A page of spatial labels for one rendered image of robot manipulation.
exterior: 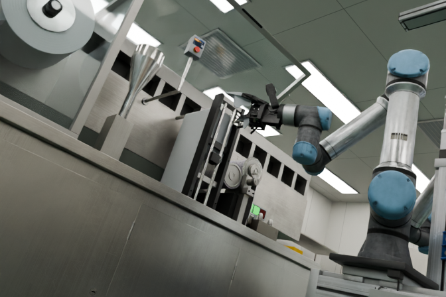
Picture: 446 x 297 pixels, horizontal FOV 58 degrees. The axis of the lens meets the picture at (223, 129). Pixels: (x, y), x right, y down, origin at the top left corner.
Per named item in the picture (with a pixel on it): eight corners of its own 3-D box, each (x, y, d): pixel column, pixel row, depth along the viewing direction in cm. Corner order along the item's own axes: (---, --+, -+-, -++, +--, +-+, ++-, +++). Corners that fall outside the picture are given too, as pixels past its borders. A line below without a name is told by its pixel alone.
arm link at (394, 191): (411, 233, 113) (427, 72, 134) (415, 217, 101) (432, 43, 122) (366, 223, 118) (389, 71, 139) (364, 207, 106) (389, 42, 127)
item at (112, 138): (87, 170, 154) (141, 50, 176) (72, 171, 164) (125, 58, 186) (117, 184, 162) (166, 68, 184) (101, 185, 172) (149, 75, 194)
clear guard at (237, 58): (174, -51, 185) (174, -51, 186) (108, 26, 203) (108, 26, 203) (305, 73, 243) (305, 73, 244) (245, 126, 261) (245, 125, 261)
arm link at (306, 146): (318, 171, 130) (324, 141, 135) (313, 157, 121) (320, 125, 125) (295, 168, 134) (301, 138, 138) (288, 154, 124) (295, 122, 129)
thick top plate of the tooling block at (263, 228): (256, 231, 200) (259, 219, 202) (205, 226, 230) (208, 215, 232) (276, 241, 209) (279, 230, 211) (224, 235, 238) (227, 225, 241)
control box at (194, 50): (190, 49, 190) (196, 32, 194) (183, 54, 195) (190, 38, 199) (202, 57, 193) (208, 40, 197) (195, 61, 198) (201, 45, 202)
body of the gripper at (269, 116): (243, 116, 136) (278, 119, 131) (251, 97, 140) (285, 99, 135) (249, 129, 141) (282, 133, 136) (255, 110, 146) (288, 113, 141)
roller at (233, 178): (221, 181, 193) (227, 159, 198) (188, 182, 212) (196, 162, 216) (237, 191, 200) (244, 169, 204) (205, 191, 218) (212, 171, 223)
